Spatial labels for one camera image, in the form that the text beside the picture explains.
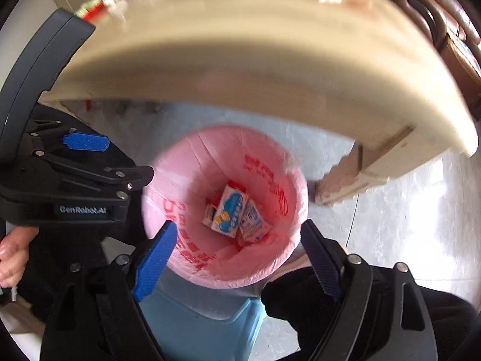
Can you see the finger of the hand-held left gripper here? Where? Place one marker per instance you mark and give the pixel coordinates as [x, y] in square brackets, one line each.
[116, 175]
[86, 142]

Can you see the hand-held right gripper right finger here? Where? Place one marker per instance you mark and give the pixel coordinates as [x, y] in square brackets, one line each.
[319, 259]

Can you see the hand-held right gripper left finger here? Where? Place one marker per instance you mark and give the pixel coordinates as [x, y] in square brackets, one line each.
[156, 259]

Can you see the pink-lined trash bin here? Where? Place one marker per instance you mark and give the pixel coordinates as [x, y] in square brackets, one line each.
[180, 180]

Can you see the blue plastic stool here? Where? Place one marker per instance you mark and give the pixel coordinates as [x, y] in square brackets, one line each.
[195, 319]

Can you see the white box with square code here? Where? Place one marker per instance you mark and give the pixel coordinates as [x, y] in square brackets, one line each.
[255, 220]

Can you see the blue cartoon medicine box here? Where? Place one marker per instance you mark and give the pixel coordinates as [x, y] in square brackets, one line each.
[229, 210]

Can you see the person's left hand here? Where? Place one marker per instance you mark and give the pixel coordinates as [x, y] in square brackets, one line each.
[13, 255]

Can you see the person's dark trousers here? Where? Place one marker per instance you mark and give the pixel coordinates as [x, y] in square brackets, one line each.
[289, 301]

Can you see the red plastic tray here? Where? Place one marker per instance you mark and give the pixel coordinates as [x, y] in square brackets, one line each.
[94, 13]

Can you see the beige wooden coffee table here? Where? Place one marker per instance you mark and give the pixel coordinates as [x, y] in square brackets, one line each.
[244, 64]

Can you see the brown leather armchair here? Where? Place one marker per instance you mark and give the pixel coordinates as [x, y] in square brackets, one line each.
[421, 7]

